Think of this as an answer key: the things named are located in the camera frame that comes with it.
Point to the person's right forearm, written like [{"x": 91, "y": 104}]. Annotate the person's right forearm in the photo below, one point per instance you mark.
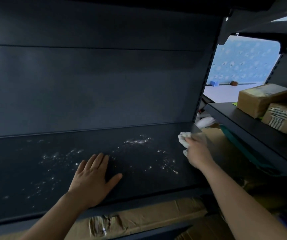
[{"x": 238, "y": 204}]

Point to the person's left hand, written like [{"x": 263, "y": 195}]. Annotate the person's left hand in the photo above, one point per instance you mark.
[{"x": 89, "y": 183}]

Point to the large brown cardboard box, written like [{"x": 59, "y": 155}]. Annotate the large brown cardboard box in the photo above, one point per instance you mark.
[{"x": 260, "y": 98}]

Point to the flattened brown cardboard sheet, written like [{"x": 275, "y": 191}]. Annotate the flattened brown cardboard sheet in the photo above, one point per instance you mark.
[{"x": 223, "y": 149}]

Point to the person's left little finger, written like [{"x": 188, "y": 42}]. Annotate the person's left little finger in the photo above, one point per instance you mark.
[{"x": 80, "y": 166}]

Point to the person's right hand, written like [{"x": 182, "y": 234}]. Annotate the person's right hand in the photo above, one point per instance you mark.
[{"x": 199, "y": 152}]

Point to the white table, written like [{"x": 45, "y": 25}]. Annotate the white table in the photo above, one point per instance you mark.
[{"x": 223, "y": 93}]

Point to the dark metal shelf unit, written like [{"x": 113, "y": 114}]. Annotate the dark metal shelf unit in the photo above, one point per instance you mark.
[{"x": 83, "y": 84}]

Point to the person's left thumb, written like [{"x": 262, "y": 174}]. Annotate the person's left thumb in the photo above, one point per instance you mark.
[{"x": 114, "y": 179}]

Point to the person's right fingers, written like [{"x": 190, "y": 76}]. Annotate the person's right fingers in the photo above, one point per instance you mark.
[{"x": 189, "y": 144}]

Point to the person's left forearm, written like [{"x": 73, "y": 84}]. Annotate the person's left forearm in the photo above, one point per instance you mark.
[{"x": 56, "y": 219}]

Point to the flat taped cardboard box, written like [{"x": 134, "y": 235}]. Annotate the flat taped cardboard box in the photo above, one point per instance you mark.
[{"x": 138, "y": 218}]

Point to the teal fabric item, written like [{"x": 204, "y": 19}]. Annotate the teal fabric item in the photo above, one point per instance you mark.
[{"x": 243, "y": 149}]

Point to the dark metal side shelf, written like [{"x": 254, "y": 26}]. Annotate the dark metal side shelf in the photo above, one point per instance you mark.
[{"x": 258, "y": 132}]

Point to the small brown object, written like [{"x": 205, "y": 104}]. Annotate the small brown object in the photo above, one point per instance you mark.
[{"x": 233, "y": 83}]

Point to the small blue block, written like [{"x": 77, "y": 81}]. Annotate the small blue block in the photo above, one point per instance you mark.
[{"x": 214, "y": 83}]

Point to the white plastic bag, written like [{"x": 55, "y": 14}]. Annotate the white plastic bag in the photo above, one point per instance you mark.
[{"x": 205, "y": 121}]

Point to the white cloth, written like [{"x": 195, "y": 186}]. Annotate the white cloth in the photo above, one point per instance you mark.
[{"x": 184, "y": 137}]

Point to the cardboard box with striped print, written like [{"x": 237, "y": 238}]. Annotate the cardboard box with striped print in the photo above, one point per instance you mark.
[{"x": 280, "y": 117}]

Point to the person's left middle finger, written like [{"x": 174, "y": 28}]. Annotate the person's left middle finger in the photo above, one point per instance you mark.
[{"x": 97, "y": 161}]

